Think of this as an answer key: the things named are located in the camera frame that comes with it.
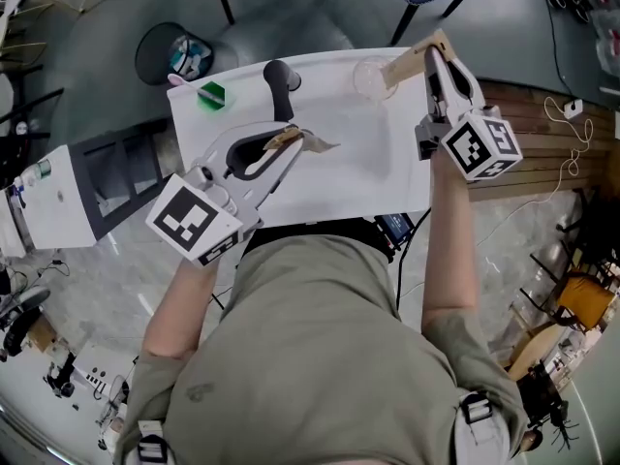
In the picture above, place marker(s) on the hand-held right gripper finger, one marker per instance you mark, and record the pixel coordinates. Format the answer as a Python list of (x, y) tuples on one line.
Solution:
[(462, 83), (438, 90)]

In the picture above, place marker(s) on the beige paper packet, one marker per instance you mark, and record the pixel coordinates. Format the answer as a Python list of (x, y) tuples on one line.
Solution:
[(319, 142), (409, 61)]

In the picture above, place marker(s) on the person's olive shirt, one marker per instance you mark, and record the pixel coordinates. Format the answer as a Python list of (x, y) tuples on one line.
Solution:
[(315, 356)]

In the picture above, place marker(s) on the brown wooden slat decking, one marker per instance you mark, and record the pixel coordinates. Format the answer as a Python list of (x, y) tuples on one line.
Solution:
[(537, 138)]

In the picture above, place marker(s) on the white marble slab table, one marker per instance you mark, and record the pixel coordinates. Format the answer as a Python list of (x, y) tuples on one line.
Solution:
[(12, 226)]

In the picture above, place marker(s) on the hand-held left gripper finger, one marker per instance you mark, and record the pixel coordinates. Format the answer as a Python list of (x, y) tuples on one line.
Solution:
[(210, 148), (276, 177)]

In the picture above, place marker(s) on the white ceramic sink basin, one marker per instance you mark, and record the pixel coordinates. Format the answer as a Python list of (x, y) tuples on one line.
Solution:
[(349, 172)]

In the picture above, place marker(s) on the white-top black side cabinet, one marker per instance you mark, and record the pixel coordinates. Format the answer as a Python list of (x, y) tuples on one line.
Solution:
[(63, 201)]

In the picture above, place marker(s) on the clear plastic water jugs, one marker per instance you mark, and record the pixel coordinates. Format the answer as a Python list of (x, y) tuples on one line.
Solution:
[(605, 27)]

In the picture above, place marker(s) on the black chair yellow cushion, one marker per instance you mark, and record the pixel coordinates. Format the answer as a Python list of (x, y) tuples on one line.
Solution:
[(583, 298)]

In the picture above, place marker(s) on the black faucet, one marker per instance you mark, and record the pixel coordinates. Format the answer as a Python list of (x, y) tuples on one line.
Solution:
[(281, 90)]

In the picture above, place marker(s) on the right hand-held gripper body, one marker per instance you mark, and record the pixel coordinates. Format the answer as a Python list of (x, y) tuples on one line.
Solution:
[(484, 148)]

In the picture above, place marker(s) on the person's right forearm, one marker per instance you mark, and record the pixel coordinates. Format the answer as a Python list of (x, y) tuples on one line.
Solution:
[(448, 240)]

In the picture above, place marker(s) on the white power adapter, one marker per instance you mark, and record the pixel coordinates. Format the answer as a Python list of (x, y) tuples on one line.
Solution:
[(573, 108)]

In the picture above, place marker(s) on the black mesh waste bin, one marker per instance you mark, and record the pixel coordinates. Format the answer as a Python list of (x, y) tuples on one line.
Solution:
[(155, 51)]

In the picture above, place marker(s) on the black belt device with screen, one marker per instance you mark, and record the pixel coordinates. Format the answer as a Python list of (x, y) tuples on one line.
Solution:
[(394, 226)]

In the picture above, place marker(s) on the round wooden table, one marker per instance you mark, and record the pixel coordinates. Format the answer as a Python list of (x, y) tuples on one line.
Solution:
[(537, 351)]

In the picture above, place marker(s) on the white pink toothbrush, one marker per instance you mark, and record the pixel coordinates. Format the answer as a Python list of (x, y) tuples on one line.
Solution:
[(186, 84)]

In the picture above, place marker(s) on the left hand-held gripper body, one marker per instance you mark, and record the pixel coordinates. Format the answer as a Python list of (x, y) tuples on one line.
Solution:
[(189, 218)]

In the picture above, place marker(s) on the person's left forearm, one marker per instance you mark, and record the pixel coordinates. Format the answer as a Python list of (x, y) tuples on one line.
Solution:
[(179, 308)]

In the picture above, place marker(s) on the clear glass cup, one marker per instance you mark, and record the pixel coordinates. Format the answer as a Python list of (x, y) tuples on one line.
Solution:
[(368, 78)]

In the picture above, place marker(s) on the person's black shorts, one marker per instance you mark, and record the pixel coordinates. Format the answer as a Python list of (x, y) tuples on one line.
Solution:
[(290, 233)]

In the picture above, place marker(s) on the green plastic cup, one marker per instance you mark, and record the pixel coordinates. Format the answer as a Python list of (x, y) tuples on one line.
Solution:
[(213, 100)]

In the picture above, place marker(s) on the clear plastic water bottle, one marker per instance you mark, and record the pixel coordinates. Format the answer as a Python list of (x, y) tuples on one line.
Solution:
[(39, 170)]

